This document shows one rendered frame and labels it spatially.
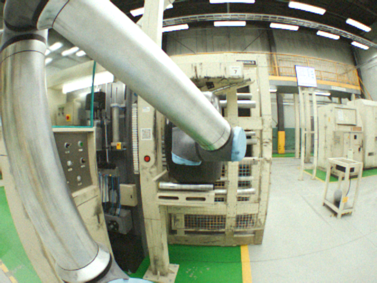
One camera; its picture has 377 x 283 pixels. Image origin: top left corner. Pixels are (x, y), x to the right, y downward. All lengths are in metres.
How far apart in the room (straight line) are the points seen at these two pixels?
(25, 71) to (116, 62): 0.17
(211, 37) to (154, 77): 11.58
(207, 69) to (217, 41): 10.22
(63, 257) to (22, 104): 0.27
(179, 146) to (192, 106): 0.23
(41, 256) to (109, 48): 1.05
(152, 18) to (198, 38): 10.47
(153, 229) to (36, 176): 1.16
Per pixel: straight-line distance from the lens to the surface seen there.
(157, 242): 1.44
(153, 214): 1.32
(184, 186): 1.10
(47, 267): 1.17
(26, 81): 0.33
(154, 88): 0.29
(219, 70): 1.45
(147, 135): 1.19
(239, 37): 11.85
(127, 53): 0.27
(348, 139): 5.11
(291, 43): 12.61
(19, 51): 0.36
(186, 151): 0.52
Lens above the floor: 1.23
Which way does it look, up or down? 3 degrees down
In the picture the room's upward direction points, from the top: 1 degrees counter-clockwise
